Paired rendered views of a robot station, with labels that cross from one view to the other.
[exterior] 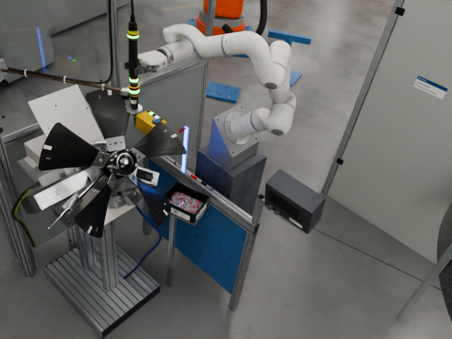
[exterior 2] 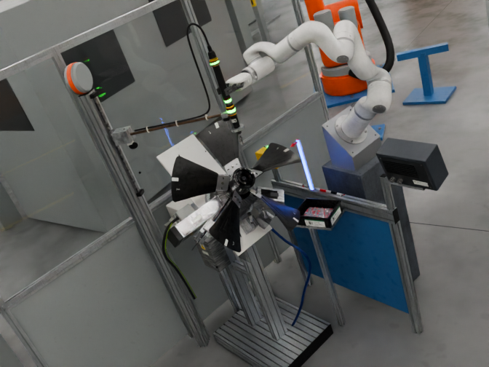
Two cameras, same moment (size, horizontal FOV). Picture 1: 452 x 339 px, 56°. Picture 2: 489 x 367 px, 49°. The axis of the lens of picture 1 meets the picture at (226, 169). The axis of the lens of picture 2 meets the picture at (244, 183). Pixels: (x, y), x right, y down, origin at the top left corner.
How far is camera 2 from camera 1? 92 cm
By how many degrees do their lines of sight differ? 23
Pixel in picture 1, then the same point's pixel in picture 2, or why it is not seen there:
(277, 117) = (372, 94)
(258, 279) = (444, 298)
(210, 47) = (281, 49)
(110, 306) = (283, 352)
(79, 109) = (199, 154)
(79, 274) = (247, 330)
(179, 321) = (360, 354)
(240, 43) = (301, 33)
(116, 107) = (225, 136)
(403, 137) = not seen: outside the picture
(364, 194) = not seen: outside the picture
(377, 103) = not seen: outside the picture
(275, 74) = (341, 47)
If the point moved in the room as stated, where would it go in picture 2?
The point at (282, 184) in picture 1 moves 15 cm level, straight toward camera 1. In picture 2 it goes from (391, 148) to (385, 166)
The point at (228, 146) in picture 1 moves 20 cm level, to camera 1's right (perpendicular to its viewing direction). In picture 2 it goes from (346, 148) to (383, 141)
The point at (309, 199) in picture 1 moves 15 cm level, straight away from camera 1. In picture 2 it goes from (420, 151) to (428, 134)
